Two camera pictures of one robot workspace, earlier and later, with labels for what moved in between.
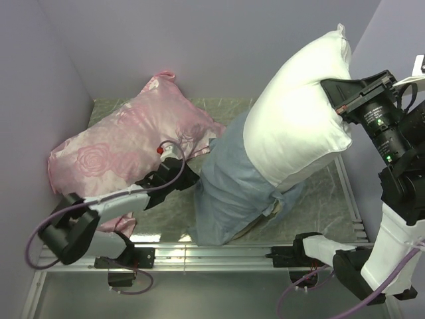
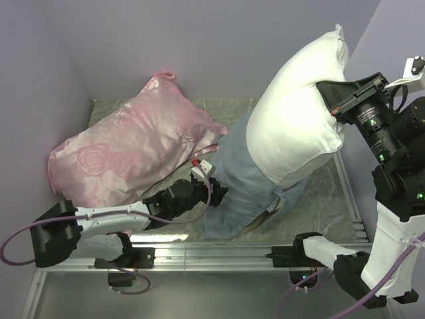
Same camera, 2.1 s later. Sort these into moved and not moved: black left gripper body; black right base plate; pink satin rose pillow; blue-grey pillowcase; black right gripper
Moved: blue-grey pillowcase; black left gripper body
Not moved: black right base plate; black right gripper; pink satin rose pillow
